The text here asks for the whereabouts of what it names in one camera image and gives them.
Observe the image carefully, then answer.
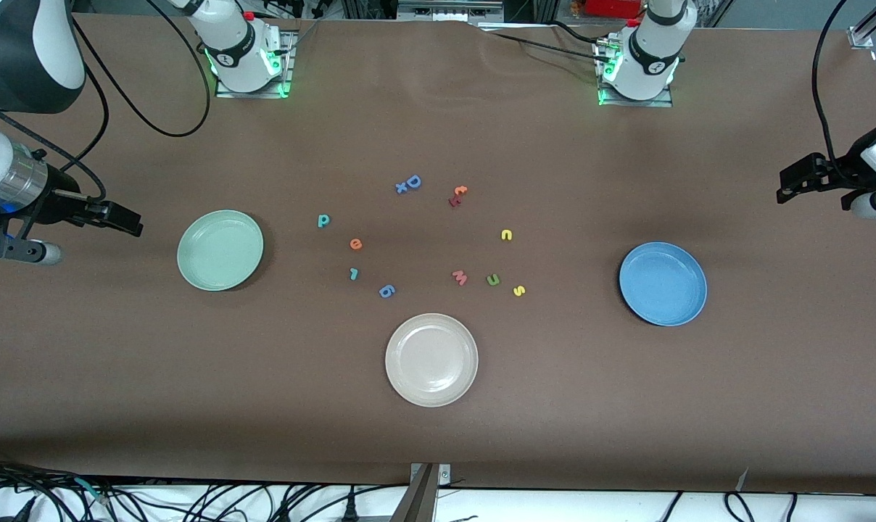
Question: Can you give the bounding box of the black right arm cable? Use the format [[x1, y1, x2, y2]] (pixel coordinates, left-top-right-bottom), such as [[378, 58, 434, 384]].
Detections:
[[0, 0, 214, 204]]

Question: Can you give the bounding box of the black table cable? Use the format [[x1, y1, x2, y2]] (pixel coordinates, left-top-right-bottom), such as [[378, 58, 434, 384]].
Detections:
[[478, 28, 602, 57], [550, 20, 606, 44]]

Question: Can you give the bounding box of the beige round plate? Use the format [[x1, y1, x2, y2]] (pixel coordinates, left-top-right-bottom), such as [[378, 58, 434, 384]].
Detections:
[[384, 312, 479, 408]]

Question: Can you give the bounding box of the grey metal equipment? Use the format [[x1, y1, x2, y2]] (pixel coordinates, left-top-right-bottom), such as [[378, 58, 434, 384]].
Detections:
[[397, 0, 504, 22]]

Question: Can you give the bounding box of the teal tipped cable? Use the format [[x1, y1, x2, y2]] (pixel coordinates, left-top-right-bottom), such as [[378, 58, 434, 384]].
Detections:
[[72, 475, 112, 506]]

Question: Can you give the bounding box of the aluminium frame profile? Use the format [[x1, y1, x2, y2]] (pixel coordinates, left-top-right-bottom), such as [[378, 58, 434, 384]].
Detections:
[[848, 0, 876, 50]]

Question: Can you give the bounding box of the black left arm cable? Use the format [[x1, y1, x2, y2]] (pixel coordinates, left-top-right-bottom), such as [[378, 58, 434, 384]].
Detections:
[[811, 0, 848, 182]]

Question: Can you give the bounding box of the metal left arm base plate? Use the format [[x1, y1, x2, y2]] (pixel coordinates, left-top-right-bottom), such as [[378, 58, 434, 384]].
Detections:
[[594, 36, 674, 108]]

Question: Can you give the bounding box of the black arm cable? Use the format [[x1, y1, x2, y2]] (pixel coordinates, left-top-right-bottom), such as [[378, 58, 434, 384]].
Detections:
[[0, 0, 214, 204], [811, 0, 848, 182]]

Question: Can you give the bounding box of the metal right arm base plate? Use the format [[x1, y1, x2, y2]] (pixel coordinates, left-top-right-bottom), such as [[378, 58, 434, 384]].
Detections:
[[215, 29, 295, 99]]

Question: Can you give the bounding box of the black looped floor cable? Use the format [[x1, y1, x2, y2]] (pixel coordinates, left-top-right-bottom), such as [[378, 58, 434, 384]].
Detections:
[[723, 492, 756, 522]]

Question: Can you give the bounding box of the green round plate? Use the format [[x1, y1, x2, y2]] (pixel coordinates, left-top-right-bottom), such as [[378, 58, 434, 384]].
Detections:
[[176, 210, 265, 292]]

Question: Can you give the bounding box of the red box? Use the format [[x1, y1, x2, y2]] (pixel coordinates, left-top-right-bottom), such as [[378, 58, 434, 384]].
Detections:
[[584, 0, 649, 19]]

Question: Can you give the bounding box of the blue round plate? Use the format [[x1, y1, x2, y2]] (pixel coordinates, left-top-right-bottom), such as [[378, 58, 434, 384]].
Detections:
[[619, 241, 708, 327]]

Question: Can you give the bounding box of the aluminium camera post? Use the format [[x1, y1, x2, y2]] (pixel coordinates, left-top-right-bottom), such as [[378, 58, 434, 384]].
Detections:
[[391, 463, 453, 522]]

